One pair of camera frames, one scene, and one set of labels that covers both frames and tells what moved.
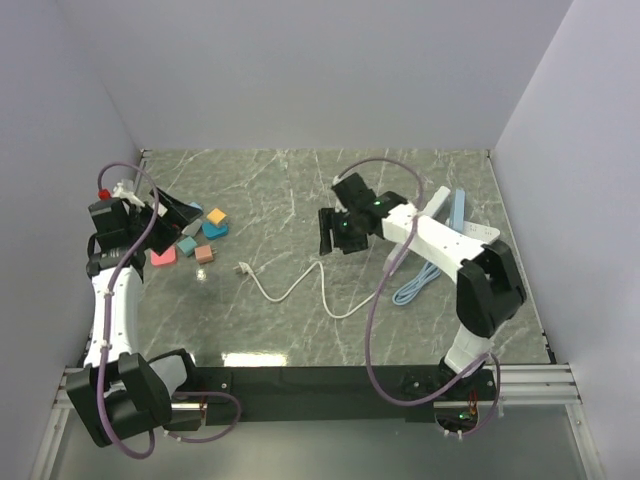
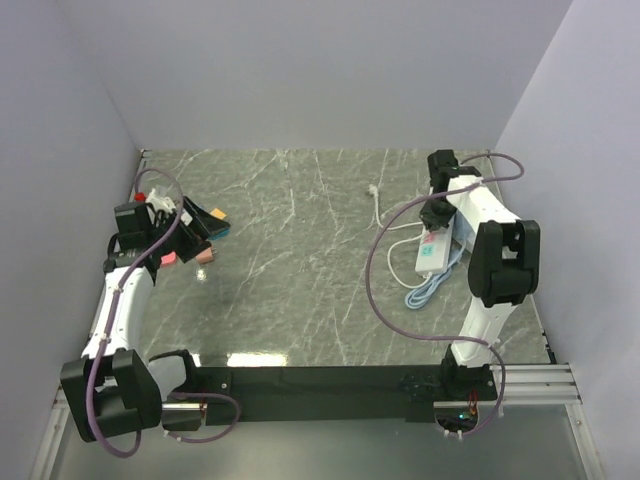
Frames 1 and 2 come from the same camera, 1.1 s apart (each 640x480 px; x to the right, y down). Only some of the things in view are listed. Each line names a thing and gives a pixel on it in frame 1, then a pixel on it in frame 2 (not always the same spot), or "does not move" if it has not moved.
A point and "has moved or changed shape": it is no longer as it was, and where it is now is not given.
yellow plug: x=216 y=215 does not move
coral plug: x=203 y=254 does not move
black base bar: x=327 y=394 does not move
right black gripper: x=329 y=220 to x=431 y=221
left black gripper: x=172 y=221 to x=195 y=233
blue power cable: x=429 y=272 to x=416 y=296
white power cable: x=241 y=267 has moved or changed shape
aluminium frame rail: x=535 y=384 does not move
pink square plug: x=167 y=258 does not move
